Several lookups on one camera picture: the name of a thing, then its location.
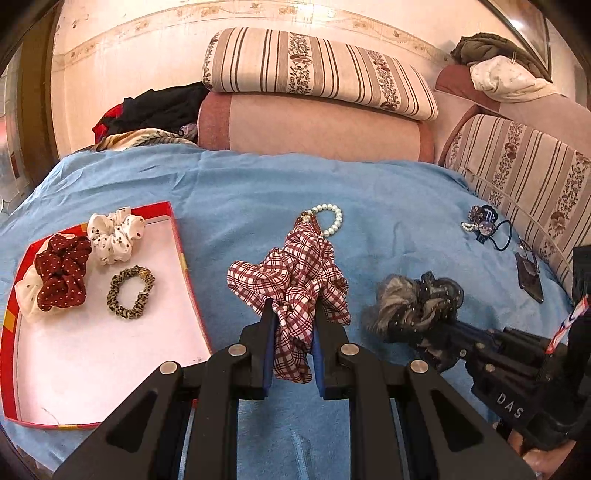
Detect red cloth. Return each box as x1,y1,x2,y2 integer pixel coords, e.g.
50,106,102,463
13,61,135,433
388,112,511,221
93,105,123,144

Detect person's right hand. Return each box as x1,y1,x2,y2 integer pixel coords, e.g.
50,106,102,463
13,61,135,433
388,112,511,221
494,418,573,480

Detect dark red polka dot scrunchie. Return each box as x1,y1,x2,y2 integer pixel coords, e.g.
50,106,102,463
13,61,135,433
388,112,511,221
35,234,93,311

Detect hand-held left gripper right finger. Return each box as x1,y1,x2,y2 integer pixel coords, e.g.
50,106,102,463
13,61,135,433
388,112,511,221
311,300,537,480

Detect black hair ties with charms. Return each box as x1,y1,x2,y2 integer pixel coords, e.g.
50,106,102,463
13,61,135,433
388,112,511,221
468,205,514,252

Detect gold patterned cloth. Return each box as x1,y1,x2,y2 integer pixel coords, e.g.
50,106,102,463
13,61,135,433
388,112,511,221
90,129,199,152

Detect framed mirror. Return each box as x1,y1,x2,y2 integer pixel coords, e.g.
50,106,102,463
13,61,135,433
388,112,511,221
480,0,553,81

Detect grey organza scrunchie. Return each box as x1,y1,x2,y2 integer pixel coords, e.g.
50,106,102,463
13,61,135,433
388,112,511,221
361,272,464,370

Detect pink bolster cushion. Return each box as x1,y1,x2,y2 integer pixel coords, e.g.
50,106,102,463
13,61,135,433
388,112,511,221
197,91,435,163

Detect leopard print scrunchie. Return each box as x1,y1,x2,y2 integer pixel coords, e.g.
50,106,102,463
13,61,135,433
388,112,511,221
107,265,156,320

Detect striped floral cushion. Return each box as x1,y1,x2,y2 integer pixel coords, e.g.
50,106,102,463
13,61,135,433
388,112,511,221
202,28,438,121

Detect wooden door frame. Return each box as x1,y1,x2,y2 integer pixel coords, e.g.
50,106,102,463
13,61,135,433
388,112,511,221
14,9,62,185

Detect red shallow box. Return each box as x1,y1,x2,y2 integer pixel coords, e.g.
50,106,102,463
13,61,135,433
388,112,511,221
0,200,214,430

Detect striped floral sofa backrest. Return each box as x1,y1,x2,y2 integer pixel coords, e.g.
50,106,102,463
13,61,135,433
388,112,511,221
445,113,591,296

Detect pink sofa armrest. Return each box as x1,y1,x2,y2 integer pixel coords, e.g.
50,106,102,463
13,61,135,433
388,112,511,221
435,65,591,153

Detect dark hair clip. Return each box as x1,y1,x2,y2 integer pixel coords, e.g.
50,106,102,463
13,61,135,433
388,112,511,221
515,240,546,303

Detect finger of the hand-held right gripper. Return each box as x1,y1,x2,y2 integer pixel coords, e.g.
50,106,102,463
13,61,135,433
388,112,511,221
416,339,490,376
429,318,506,354

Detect red plaid scrunchie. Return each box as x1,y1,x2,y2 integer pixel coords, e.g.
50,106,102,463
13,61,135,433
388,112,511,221
227,224,352,384

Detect olive green cloth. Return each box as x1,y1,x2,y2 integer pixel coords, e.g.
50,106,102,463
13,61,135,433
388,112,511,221
451,33,550,79

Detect blue blanket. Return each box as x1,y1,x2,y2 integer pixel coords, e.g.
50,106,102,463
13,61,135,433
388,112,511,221
0,145,587,480

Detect white pearl bracelet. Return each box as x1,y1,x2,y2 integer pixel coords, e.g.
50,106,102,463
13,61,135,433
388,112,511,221
309,204,343,238

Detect black clothes pile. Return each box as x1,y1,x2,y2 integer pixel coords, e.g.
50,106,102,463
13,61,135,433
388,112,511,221
102,83,211,139

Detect cream dotted organza scrunchie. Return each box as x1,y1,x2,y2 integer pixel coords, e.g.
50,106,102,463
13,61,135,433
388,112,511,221
15,233,52,323

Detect white scrunchie with dark dots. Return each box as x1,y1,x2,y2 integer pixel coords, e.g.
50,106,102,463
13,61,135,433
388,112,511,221
87,208,147,266

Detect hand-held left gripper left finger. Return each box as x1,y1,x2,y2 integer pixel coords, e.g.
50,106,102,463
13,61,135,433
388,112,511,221
53,300,282,480

